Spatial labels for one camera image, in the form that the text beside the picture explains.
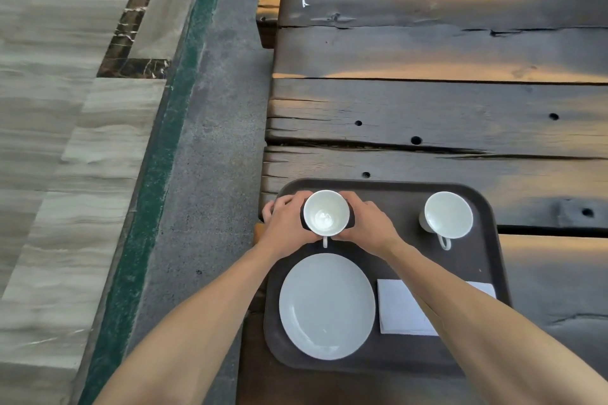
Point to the person's right forearm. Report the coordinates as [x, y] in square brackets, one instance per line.
[475, 324]

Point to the person's left thumb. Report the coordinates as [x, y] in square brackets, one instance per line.
[313, 238]

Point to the person's right hand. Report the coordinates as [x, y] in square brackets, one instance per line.
[371, 229]

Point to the white round plate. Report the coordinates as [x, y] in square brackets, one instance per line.
[327, 307]

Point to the white porcelain cup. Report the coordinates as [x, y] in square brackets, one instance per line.
[449, 214]
[326, 212]

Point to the white folded napkin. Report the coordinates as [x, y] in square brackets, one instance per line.
[401, 312]

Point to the person's left forearm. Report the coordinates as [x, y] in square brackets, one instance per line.
[199, 333]

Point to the person's right thumb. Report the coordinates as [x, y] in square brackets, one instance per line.
[344, 235]

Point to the dark brown serving tray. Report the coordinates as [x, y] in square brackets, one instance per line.
[403, 248]

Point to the person's left hand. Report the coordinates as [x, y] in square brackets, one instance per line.
[284, 226]

